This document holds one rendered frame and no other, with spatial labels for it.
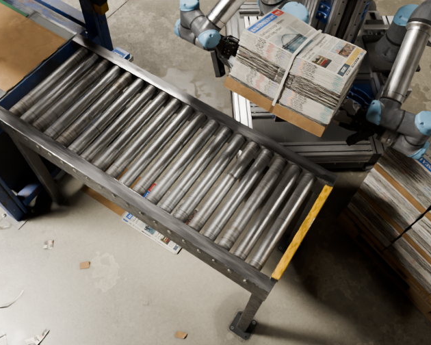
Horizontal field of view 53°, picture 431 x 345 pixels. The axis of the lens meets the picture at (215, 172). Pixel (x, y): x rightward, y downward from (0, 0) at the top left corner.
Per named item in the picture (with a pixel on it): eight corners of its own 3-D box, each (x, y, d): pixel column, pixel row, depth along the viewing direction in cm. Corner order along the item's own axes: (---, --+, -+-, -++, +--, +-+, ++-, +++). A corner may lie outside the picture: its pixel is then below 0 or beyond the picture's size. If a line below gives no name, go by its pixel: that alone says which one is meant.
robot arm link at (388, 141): (391, 140, 159) (387, 150, 154) (380, 134, 161) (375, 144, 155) (402, 124, 154) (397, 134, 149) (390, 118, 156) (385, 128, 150)
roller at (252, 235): (302, 172, 174) (304, 166, 170) (241, 267, 154) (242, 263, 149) (291, 166, 175) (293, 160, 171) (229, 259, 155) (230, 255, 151)
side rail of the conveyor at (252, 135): (330, 189, 179) (338, 174, 168) (325, 198, 177) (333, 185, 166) (85, 51, 211) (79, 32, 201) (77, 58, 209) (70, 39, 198)
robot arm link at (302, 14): (286, 49, 184) (292, 24, 173) (269, 29, 190) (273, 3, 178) (308, 40, 188) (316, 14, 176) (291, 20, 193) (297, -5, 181)
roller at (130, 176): (196, 113, 187) (196, 106, 182) (126, 194, 166) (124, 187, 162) (186, 108, 188) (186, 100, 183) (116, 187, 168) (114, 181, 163)
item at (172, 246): (206, 213, 245) (206, 213, 244) (176, 254, 232) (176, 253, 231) (153, 181, 253) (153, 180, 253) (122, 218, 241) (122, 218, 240)
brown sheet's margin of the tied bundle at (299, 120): (342, 104, 164) (347, 94, 162) (321, 137, 144) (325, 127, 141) (304, 87, 168) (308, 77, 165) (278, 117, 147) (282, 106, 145)
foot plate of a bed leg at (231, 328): (261, 320, 217) (261, 320, 217) (247, 346, 211) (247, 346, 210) (239, 305, 221) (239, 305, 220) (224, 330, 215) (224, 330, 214)
